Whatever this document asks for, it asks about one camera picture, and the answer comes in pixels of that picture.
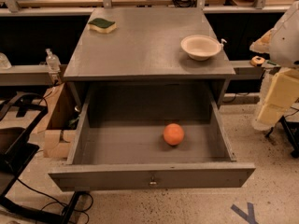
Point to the blue tape mark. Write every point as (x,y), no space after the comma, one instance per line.
(249,216)

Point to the white bowl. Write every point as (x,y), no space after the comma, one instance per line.
(201,47)

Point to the grey open drawer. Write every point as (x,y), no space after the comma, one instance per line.
(119,141)

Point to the cardboard box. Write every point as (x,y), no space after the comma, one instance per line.
(58,136)

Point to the orange fruit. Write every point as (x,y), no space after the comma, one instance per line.
(173,134)

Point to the clear plastic bottle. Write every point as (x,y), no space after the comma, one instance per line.
(52,61)

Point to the green and yellow sponge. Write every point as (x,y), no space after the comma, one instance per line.
(102,26)

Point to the brass drawer knob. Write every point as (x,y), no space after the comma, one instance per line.
(153,182)

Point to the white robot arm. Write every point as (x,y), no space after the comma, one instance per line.
(284,52)

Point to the grey wooden cabinet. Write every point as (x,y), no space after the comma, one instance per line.
(145,46)

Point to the small white pump bottle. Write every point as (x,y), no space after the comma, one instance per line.
(223,42)

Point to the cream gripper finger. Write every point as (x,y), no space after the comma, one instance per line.
(263,44)
(281,95)

